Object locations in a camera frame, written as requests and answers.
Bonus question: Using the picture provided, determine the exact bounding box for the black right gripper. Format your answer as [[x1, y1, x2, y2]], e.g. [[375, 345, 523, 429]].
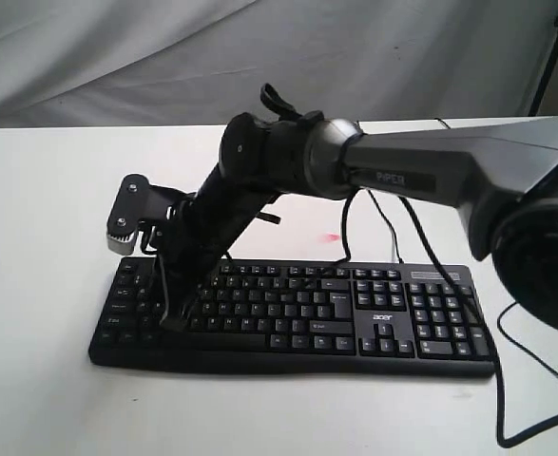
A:
[[138, 197, 241, 332]]

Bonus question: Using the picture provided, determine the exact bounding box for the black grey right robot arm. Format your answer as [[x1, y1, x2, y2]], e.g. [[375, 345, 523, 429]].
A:
[[156, 85, 558, 331]]

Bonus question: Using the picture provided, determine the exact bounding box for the black acer keyboard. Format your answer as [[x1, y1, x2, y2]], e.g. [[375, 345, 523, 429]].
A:
[[88, 256, 494, 378]]

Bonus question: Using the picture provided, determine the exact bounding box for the white backdrop cloth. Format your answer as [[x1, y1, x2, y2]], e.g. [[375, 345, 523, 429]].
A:
[[0, 1, 558, 127]]

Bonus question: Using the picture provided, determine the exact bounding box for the black tripod stand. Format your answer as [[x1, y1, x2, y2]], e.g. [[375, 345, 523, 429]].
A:
[[528, 14, 558, 117]]

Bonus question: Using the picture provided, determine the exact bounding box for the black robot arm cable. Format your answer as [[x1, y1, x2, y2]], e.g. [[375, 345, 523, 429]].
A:
[[335, 189, 558, 450]]

